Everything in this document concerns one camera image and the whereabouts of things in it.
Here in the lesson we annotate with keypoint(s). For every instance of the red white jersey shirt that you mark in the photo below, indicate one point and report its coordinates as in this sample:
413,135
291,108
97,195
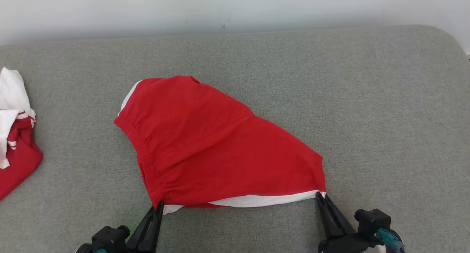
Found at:
18,161

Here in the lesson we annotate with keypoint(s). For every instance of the red shorts white trim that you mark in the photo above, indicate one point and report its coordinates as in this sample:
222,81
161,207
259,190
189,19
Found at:
205,150

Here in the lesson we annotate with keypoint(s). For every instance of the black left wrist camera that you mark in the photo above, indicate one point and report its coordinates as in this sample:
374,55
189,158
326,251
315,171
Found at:
110,238

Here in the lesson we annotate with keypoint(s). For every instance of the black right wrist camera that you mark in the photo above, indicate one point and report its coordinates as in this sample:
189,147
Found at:
372,221

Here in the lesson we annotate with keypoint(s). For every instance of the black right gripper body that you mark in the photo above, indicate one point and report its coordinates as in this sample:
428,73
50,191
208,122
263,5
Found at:
345,245

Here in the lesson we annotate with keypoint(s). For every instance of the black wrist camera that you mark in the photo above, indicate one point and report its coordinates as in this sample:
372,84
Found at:
372,221
110,238

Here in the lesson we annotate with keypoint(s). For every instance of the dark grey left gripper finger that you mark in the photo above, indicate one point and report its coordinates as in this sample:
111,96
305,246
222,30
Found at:
156,227
141,238

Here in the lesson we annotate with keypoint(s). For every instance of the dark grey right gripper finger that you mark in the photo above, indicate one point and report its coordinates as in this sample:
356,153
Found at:
339,225
326,223

